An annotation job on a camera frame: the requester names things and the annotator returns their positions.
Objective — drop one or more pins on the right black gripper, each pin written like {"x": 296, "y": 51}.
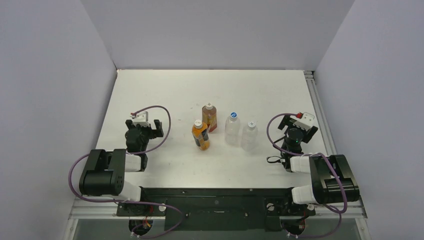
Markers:
{"x": 296, "y": 126}

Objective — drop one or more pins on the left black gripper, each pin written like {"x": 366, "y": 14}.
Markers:
{"x": 153, "y": 133}

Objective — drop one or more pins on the orange blue label bottle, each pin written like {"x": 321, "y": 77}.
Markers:
{"x": 200, "y": 134}

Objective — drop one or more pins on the gold red label bottle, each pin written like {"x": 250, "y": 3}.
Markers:
{"x": 209, "y": 116}

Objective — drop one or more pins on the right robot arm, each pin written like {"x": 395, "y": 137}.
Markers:
{"x": 331, "y": 178}

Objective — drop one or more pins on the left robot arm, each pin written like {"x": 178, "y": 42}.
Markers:
{"x": 104, "y": 171}

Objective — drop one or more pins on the clear bottle white cap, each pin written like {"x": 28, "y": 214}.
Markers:
{"x": 249, "y": 136}

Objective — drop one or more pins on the clear bottle blue cap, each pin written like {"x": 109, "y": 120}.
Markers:
{"x": 232, "y": 128}

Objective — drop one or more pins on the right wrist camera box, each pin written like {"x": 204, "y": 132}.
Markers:
{"x": 304, "y": 120}

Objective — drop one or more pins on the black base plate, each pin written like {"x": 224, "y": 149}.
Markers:
{"x": 219, "y": 209}

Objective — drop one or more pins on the aluminium rail frame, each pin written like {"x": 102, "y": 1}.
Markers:
{"x": 256, "y": 95}

